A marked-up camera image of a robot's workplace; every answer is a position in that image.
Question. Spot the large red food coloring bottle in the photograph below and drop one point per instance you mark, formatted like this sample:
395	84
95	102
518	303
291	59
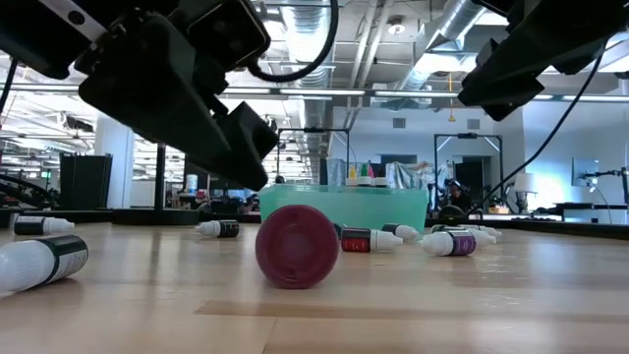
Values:
297	246

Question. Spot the small food coloring dropper bottle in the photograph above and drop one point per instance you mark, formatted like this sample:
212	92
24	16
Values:
29	226
29	265
405	232
493	229
485	239
221	229

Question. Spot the person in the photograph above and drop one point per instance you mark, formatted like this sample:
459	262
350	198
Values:
459	199

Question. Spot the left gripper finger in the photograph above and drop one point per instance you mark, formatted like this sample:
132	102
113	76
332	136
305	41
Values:
245	147
157	88

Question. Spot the grey draped cloth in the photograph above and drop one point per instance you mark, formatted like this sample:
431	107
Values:
417	174

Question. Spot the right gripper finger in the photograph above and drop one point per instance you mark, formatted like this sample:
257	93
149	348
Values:
506	96
555	44

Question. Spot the white desk lamp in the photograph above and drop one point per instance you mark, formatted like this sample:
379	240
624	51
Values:
525	182

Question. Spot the black cabinet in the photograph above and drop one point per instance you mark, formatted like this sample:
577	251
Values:
86	179

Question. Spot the small teal food coloring bottle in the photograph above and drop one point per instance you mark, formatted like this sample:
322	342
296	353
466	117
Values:
340	230

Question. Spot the small purple food coloring bottle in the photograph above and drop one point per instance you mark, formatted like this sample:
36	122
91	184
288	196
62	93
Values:
462	243

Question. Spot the large pink food coloring bottle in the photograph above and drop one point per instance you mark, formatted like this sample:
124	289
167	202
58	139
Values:
371	172

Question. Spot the black background desk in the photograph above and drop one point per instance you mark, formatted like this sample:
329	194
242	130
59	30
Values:
589	206

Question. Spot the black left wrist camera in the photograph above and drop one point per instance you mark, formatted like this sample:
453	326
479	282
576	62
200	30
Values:
231	34

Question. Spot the silver ceiling duct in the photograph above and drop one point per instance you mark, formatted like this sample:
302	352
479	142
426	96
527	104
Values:
314	108
442	29

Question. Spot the small red food coloring bottle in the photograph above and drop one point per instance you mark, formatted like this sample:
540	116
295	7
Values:
356	241

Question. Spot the white and blue canister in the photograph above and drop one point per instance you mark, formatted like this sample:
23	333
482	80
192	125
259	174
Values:
191	184

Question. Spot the green translucent plastic bin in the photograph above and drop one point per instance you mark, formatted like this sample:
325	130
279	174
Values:
393	206

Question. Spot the black metal frame stand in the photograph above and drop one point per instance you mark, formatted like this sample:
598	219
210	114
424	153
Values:
314	130
467	135

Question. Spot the black aluminium table frame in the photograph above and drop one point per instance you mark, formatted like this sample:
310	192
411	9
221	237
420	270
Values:
589	230

